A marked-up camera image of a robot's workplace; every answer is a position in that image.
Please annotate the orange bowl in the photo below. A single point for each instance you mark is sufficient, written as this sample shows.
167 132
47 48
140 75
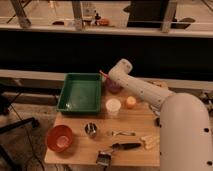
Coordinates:
59 138

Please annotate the black handled brush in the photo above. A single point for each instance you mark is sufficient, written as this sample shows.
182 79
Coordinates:
104 156

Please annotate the green plastic tray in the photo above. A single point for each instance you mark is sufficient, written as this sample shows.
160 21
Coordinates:
81 94

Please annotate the small metal cup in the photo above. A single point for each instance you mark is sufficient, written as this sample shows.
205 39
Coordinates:
91 130

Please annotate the dark red grapes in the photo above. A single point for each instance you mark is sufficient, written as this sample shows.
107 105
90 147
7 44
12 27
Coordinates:
160 84

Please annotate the purple bowl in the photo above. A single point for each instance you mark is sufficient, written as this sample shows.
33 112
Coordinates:
112 86

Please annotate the white plastic cup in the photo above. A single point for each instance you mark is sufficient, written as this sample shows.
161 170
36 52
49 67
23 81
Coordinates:
113 106

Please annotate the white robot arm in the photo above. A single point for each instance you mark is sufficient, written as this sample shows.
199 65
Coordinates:
186 142

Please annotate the red chili pepper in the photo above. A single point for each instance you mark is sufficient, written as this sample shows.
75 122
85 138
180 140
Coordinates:
104 74

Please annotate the orange round toy fruit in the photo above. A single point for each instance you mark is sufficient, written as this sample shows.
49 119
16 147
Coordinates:
130 102

